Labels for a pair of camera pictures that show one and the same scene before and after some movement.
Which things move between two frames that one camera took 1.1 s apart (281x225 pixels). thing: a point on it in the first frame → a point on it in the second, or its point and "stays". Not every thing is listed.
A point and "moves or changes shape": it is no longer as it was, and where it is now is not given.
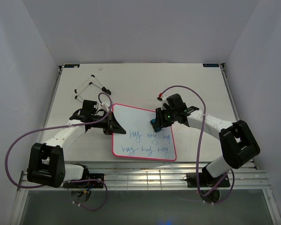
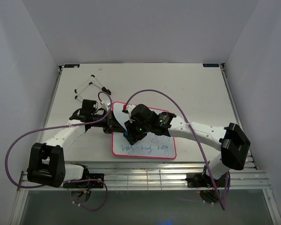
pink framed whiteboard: (140, 140) stays
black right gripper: (159, 114) → (132, 136)
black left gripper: (113, 127) stays
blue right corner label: (210, 65) stays
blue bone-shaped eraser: (152, 122) moves or changes shape
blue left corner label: (71, 65) stays
